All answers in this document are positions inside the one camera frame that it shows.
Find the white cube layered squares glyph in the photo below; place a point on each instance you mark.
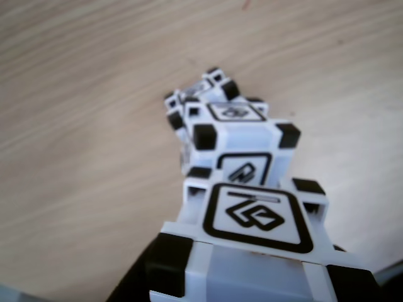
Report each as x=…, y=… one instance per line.
x=252, y=251

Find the white cube lightning glyph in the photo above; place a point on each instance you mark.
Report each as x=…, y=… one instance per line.
x=245, y=138

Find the white cube crossed glyph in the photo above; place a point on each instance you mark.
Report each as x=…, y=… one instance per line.
x=201, y=88

